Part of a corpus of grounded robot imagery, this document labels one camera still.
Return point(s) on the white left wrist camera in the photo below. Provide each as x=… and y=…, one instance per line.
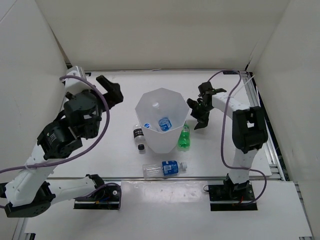
x=72, y=85

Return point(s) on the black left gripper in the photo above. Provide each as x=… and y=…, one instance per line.
x=114, y=92

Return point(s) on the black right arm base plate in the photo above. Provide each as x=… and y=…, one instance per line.
x=223, y=199

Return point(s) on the white translucent plastic bin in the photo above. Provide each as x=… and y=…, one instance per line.
x=162, y=114

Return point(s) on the green plastic bottle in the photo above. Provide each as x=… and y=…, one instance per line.
x=184, y=141

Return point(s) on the black label small bottle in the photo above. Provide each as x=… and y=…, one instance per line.
x=139, y=138

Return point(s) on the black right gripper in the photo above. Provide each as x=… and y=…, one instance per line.
x=203, y=120

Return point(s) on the blue label bottle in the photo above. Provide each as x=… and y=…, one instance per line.
x=165, y=124
x=165, y=169

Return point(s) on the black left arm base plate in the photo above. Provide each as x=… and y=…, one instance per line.
x=107, y=198

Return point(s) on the clear unlabelled plastic bottle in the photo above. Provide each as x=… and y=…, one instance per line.
x=153, y=124

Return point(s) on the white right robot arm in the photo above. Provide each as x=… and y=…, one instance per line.
x=248, y=132

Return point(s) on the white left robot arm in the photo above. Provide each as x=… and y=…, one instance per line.
x=30, y=193

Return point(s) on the blue label bottle on table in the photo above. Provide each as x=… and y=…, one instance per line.
x=165, y=169

